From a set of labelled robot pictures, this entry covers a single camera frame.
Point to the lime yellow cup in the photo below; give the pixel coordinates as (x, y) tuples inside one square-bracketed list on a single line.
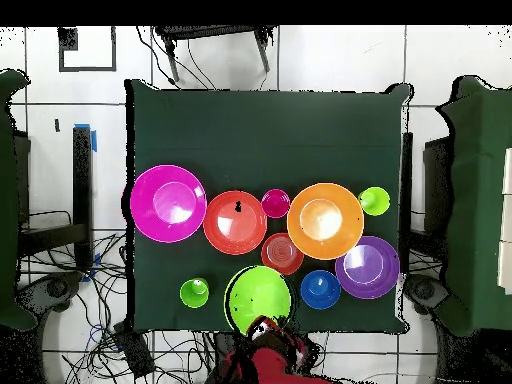
[(374, 201)]

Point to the small orange-red bowl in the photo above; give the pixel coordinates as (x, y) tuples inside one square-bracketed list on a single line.
[(282, 252)]

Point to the white boxes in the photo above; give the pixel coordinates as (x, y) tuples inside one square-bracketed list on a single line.
[(507, 220)]

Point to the blue bowl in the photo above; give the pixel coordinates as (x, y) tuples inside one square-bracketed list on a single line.
[(320, 290)]

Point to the black square floor frame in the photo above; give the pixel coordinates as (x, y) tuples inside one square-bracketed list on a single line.
[(68, 38)]

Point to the green bowl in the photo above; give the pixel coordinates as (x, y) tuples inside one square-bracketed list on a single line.
[(258, 296)]

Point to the magenta red cup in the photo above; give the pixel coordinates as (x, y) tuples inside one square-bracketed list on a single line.
[(276, 203)]

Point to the pink bowl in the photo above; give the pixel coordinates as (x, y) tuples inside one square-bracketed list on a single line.
[(168, 204)]

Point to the black power brick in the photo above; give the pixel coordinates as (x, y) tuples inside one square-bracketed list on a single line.
[(134, 350)]

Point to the black metal stand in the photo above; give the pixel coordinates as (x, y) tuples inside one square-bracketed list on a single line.
[(208, 31)]

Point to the green cup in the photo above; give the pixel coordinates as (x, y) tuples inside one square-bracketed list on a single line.
[(194, 293)]

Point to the wide orange-red bowl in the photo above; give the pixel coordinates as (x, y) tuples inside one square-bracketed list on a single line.
[(236, 228)]

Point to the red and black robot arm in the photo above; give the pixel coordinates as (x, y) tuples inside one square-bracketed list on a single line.
[(272, 364)]

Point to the dark green tablecloth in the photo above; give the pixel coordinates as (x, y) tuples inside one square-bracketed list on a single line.
[(260, 140)]

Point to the purple bowl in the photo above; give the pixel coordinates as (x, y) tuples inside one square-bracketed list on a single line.
[(368, 268)]

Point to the blue tape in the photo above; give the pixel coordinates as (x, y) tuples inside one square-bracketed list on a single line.
[(94, 142)]

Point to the green cloth side table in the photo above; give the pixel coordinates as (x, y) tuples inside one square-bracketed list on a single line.
[(476, 200), (8, 200)]

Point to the large yellow-orange bowl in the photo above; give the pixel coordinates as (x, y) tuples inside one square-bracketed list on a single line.
[(324, 220)]

